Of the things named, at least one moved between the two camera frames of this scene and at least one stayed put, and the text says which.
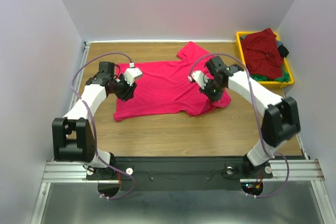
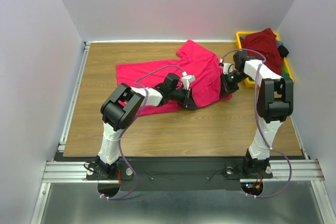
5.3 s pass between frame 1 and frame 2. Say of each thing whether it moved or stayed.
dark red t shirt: stayed
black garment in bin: stayed
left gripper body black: moved
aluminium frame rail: stayed
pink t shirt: moved
